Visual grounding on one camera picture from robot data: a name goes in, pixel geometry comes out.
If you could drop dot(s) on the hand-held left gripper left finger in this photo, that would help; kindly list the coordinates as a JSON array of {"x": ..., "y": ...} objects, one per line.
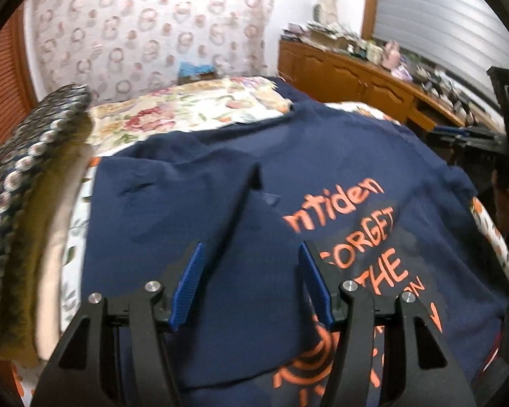
[{"x": 191, "y": 280}]

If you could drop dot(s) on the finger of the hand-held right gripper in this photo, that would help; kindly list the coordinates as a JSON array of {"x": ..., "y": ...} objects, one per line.
[
  {"x": 462, "y": 132},
  {"x": 462, "y": 145}
]

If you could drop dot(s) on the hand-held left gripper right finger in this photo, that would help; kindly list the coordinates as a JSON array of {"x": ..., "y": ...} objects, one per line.
[{"x": 316, "y": 280}]

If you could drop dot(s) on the navy t-shirt with orange print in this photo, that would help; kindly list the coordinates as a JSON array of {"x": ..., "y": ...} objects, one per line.
[{"x": 237, "y": 169}]

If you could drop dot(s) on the pile of small dresser items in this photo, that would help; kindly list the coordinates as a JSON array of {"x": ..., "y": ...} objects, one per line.
[{"x": 428, "y": 78}]

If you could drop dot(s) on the pink figurine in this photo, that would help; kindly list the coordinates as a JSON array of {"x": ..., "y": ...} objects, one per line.
[{"x": 392, "y": 55}]

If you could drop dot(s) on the white roller blind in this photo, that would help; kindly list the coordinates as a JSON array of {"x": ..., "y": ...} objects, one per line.
[{"x": 441, "y": 17}]

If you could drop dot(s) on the orange flower print bedsheet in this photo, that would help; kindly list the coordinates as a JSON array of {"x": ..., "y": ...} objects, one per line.
[{"x": 74, "y": 237}]

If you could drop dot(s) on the wooden dresser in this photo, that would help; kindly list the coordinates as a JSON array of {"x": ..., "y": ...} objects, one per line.
[{"x": 343, "y": 76}]

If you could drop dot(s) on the beige cushion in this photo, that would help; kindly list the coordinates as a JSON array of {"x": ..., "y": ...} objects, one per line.
[{"x": 55, "y": 271}]

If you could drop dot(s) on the cream rose print quilt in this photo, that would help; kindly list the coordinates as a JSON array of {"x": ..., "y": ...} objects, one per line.
[{"x": 174, "y": 110}]

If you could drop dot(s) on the dark patterned cushion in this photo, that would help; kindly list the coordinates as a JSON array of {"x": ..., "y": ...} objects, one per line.
[{"x": 12, "y": 178}]

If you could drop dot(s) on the blue crumpled cloth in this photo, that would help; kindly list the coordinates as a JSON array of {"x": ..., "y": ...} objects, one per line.
[{"x": 195, "y": 72}]

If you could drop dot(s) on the wooden louvered wardrobe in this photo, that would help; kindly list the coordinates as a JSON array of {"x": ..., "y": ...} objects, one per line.
[{"x": 4, "y": 93}]

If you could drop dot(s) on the wooden window frame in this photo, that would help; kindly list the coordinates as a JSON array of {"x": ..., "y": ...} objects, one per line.
[{"x": 373, "y": 0}]

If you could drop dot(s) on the circle pattern wall cloth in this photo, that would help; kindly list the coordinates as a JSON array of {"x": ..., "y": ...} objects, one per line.
[{"x": 152, "y": 29}]

